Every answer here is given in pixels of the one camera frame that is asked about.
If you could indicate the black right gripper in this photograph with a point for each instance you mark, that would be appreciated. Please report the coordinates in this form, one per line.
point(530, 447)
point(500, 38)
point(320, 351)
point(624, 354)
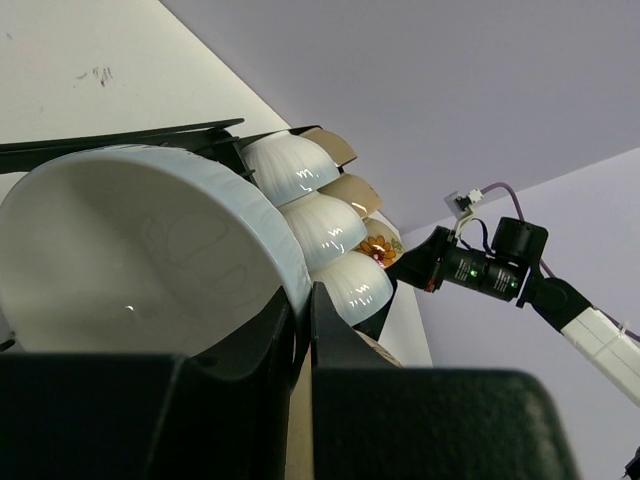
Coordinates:
point(500, 272)

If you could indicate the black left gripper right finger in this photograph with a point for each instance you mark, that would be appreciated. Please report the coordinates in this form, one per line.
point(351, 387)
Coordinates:
point(374, 420)

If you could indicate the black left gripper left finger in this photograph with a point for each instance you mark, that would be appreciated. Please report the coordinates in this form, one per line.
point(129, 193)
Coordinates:
point(219, 415)

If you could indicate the beige floral bowl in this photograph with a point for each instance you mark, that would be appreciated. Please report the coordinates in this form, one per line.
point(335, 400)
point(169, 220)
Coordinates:
point(340, 151)
point(381, 243)
point(356, 192)

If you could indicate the white ribbed bowl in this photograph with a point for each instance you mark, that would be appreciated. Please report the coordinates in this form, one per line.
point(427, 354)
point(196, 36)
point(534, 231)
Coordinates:
point(287, 167)
point(325, 228)

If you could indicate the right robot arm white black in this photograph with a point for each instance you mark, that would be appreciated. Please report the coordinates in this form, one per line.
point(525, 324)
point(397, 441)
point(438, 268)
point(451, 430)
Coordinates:
point(586, 328)

